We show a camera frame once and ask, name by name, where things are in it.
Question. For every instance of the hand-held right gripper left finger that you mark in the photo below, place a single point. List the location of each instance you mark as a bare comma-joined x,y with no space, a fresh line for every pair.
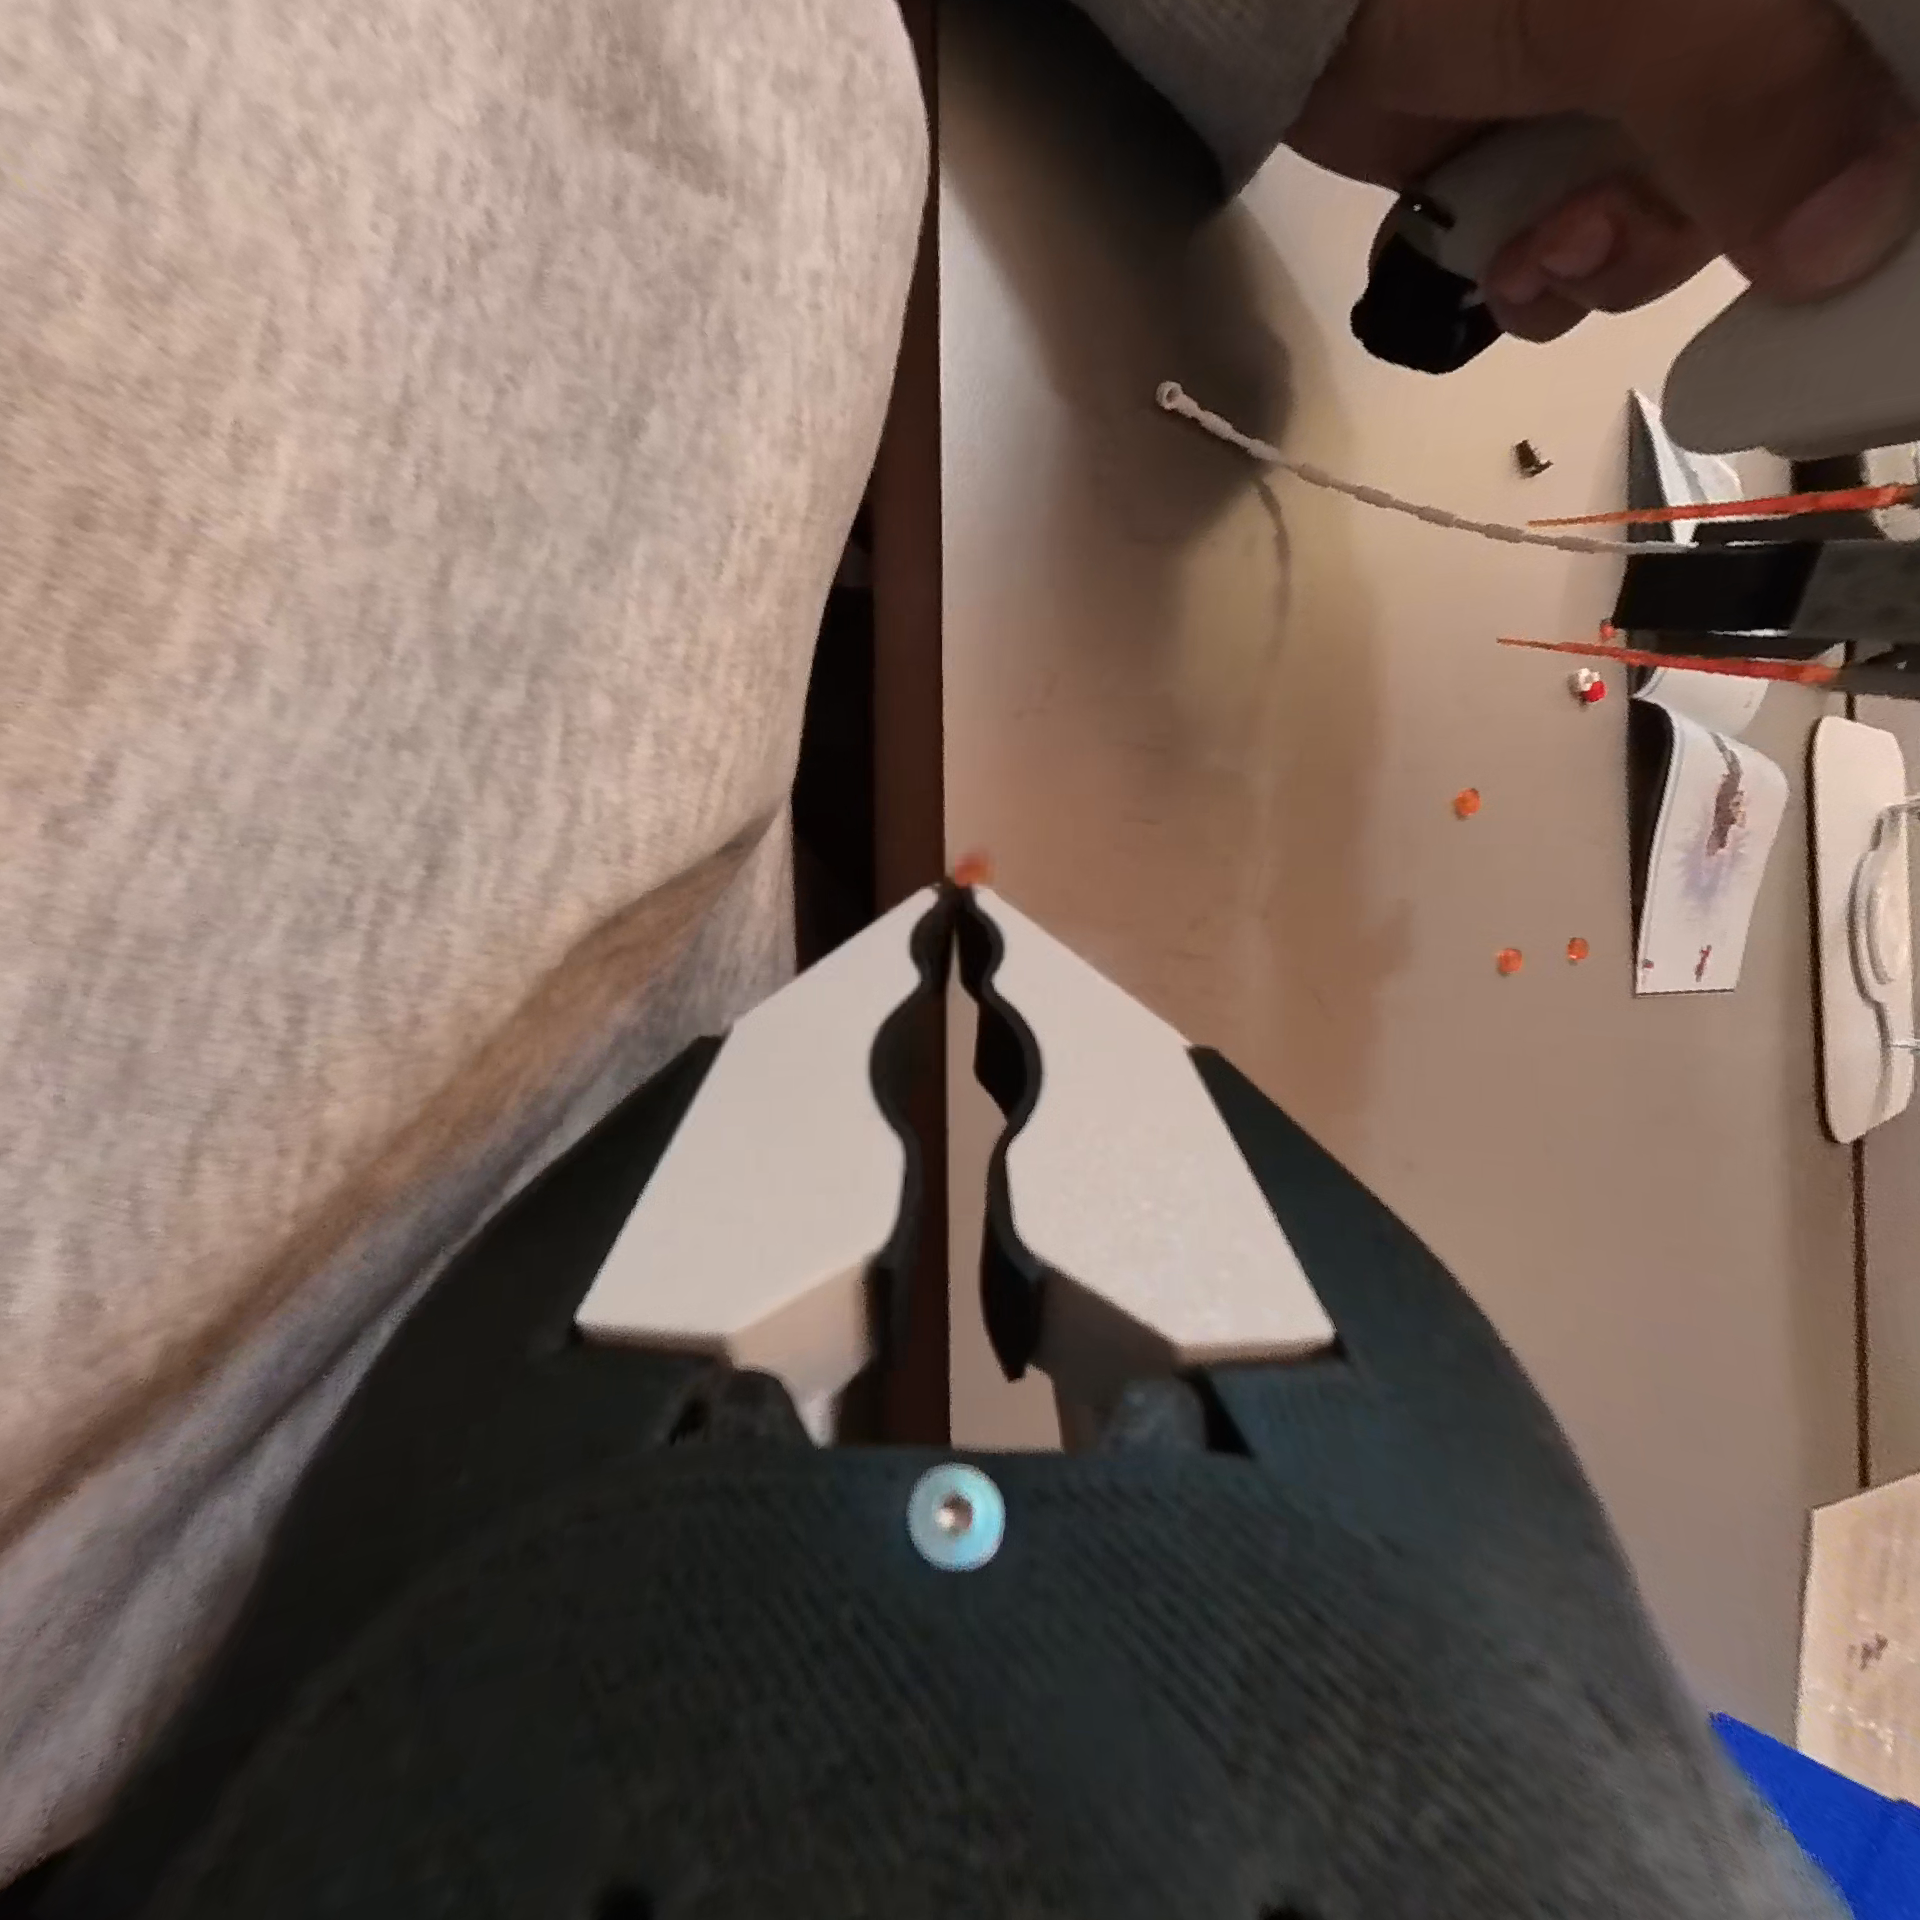
750,1170

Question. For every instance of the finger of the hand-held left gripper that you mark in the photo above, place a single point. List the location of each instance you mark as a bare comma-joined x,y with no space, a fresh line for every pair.
1785,376

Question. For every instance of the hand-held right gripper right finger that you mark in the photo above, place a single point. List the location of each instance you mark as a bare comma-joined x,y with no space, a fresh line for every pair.
1156,1202

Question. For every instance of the lego motorcycle model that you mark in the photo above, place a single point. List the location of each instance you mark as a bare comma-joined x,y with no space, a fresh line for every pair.
1724,590

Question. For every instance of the person's left forearm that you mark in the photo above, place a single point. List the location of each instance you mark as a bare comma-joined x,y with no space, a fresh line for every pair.
1185,46

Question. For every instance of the lego instruction booklet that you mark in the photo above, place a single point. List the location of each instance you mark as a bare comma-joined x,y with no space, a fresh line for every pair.
1711,841

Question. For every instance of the person's left hand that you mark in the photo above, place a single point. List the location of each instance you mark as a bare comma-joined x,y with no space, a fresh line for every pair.
1650,76

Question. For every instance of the printed paper sheet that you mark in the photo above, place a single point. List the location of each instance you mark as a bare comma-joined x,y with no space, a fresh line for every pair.
1860,1621

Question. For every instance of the blue plastic bin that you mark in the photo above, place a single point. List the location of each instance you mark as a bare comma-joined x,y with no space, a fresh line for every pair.
1815,1831

